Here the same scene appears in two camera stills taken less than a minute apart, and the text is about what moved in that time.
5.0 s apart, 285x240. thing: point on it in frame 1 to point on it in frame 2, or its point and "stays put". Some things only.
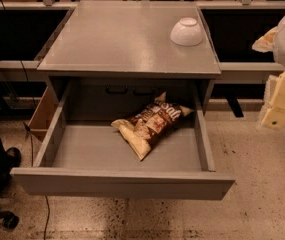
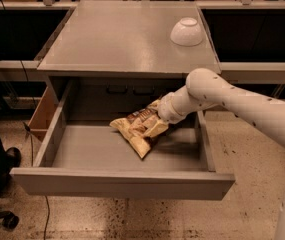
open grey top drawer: x=93 y=159 stays put
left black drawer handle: x=125 y=91 stays put
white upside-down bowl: x=186 y=33 stays put
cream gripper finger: x=265 y=43 to x=157 y=129
